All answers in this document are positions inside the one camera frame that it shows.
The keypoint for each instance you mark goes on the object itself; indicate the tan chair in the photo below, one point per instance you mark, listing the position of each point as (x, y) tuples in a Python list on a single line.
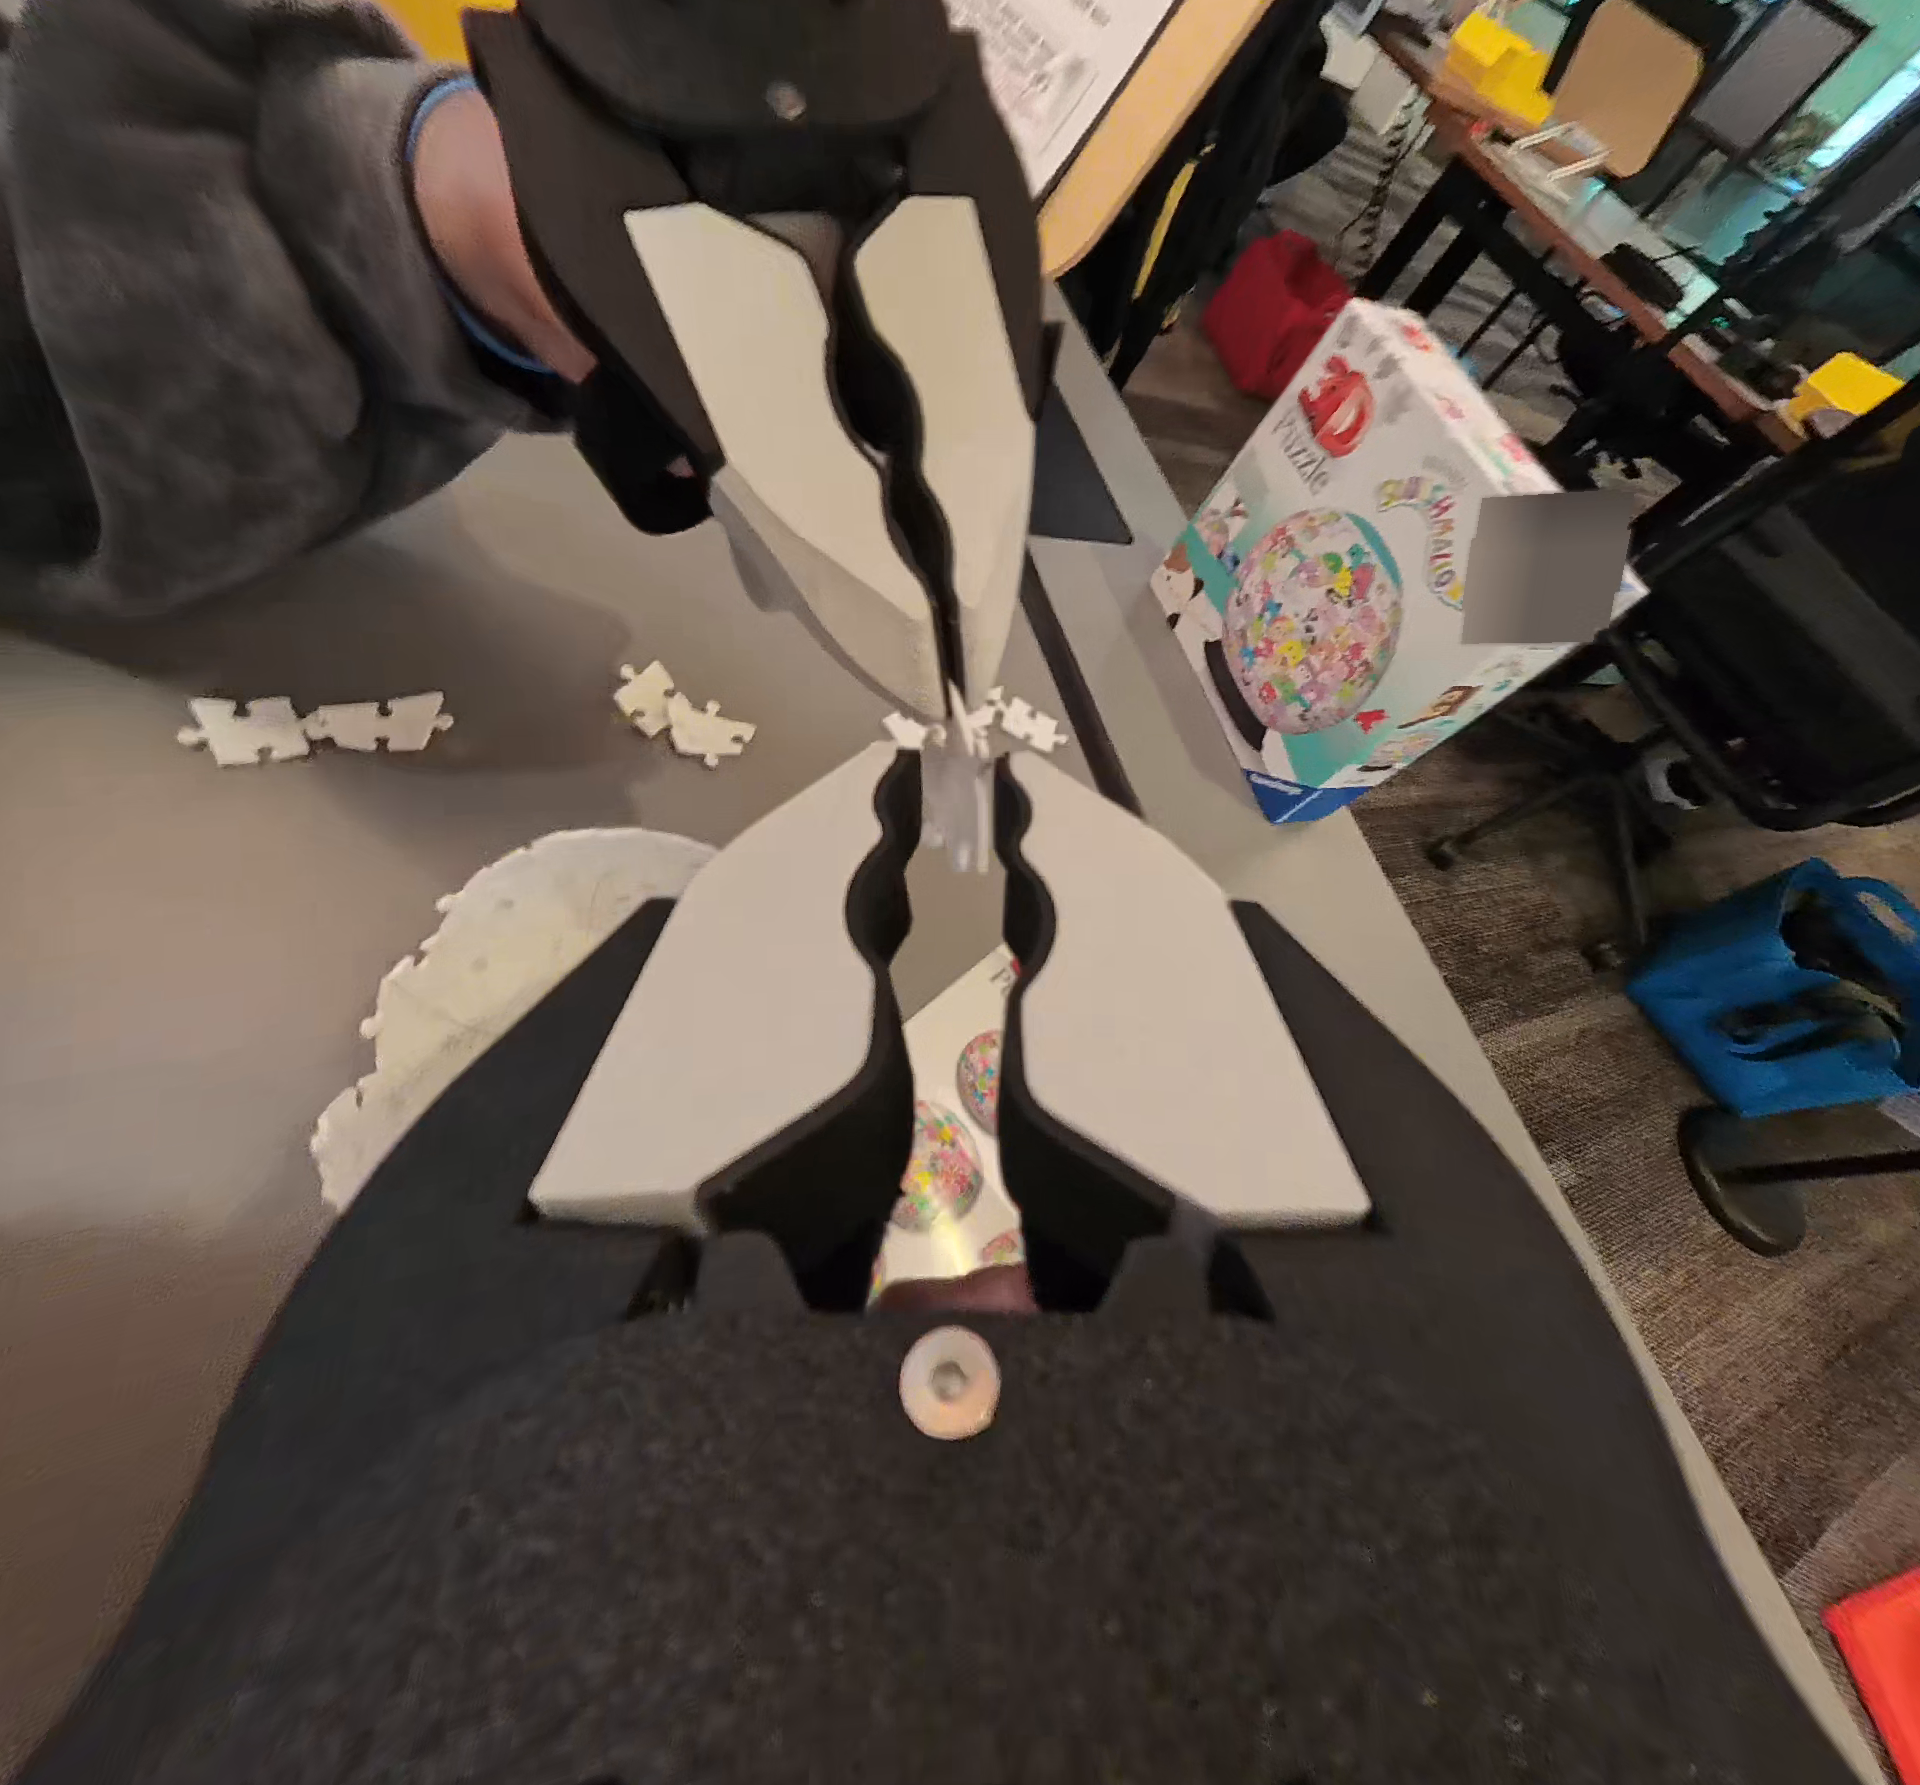
[(1629, 83)]

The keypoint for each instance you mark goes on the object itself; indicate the puzzle instruction sheet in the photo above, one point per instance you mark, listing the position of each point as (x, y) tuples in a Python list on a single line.
[(947, 1154)]

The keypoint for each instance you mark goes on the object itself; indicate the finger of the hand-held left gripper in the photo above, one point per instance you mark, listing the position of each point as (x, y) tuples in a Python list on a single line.
[(751, 389), (968, 361)]

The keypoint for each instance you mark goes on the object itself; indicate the cluster of loose puzzle pieces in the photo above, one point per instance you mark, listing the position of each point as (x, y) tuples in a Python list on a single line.
[(1028, 723)]

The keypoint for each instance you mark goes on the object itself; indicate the brown desk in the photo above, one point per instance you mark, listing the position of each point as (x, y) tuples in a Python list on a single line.
[(1516, 187)]

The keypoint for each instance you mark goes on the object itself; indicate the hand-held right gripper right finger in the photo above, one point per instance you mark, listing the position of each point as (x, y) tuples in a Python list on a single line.
[(1185, 1049)]

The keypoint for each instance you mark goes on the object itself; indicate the printed puzzle box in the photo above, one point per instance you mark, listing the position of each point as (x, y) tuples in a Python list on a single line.
[(1305, 615)]

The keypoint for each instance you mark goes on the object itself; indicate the joined white puzzle strip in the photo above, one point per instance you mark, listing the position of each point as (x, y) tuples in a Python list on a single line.
[(242, 732)]

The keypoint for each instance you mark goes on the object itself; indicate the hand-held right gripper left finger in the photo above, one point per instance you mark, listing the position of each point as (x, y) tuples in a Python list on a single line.
[(721, 1049)]

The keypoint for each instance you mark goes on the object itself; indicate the partly built puzzle ball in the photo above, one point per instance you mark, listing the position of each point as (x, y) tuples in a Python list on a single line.
[(496, 944)]

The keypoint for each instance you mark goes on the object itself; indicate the yellow bin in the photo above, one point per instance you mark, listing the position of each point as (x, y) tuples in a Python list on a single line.
[(1839, 398), (1494, 61)]

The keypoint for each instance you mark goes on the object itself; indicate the person's left forearm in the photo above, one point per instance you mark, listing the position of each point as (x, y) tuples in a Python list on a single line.
[(195, 285)]

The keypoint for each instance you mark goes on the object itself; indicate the red bag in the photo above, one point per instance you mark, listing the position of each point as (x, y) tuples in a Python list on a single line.
[(1276, 315)]

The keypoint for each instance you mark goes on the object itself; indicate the blue bag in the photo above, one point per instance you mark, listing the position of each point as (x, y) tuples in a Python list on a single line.
[(1725, 1036)]

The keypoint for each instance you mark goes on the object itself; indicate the person's left hand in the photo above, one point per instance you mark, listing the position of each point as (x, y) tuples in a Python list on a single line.
[(488, 241)]

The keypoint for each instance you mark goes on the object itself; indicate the black and yellow bag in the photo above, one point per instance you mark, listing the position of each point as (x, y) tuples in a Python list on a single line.
[(1185, 241)]

